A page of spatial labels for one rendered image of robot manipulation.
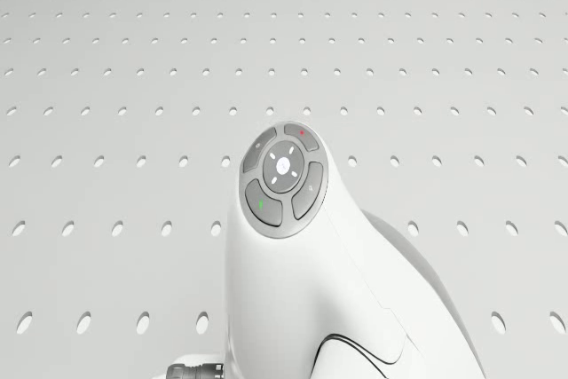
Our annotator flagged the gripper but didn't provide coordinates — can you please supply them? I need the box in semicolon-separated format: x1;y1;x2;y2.
166;351;228;379

